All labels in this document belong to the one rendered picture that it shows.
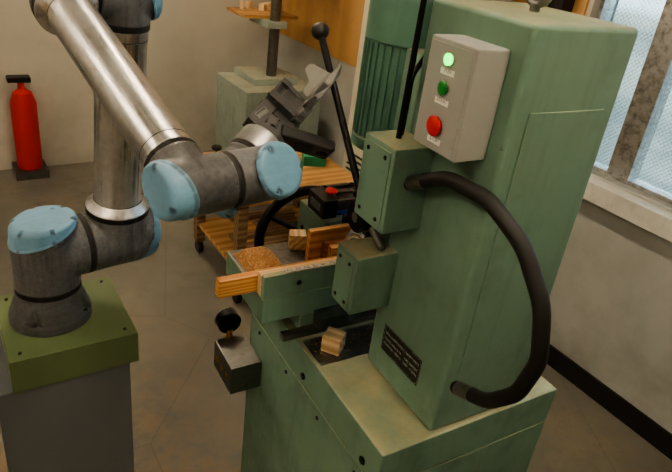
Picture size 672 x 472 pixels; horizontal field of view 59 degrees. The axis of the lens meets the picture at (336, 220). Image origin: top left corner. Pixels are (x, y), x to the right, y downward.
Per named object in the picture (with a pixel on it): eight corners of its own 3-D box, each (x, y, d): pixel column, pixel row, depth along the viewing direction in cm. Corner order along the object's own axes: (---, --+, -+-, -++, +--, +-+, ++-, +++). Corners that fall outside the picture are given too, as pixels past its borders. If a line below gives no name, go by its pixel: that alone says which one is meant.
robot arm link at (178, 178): (9, -62, 110) (176, 186, 80) (78, -56, 117) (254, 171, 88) (8, -3, 117) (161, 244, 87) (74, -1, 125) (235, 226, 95)
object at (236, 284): (450, 247, 153) (453, 234, 151) (455, 251, 151) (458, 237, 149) (215, 293, 122) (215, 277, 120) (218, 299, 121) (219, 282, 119)
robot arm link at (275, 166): (255, 206, 89) (215, 212, 99) (314, 192, 97) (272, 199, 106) (241, 144, 89) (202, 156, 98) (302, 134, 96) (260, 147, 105)
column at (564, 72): (448, 334, 136) (533, 2, 104) (519, 400, 120) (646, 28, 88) (365, 358, 125) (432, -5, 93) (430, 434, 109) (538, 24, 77)
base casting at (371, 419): (395, 280, 172) (401, 253, 167) (547, 420, 128) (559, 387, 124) (249, 312, 150) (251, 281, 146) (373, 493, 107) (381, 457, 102)
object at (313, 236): (379, 245, 149) (384, 217, 146) (383, 248, 148) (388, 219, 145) (304, 258, 139) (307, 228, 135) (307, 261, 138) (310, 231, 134)
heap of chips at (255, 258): (267, 247, 141) (267, 237, 140) (290, 275, 132) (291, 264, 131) (232, 253, 137) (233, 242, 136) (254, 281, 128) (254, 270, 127)
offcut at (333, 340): (320, 350, 126) (322, 335, 124) (327, 340, 129) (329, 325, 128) (338, 356, 125) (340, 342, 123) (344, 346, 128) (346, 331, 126)
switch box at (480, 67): (442, 137, 95) (464, 34, 88) (485, 160, 88) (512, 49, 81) (411, 139, 92) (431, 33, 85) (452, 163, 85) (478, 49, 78)
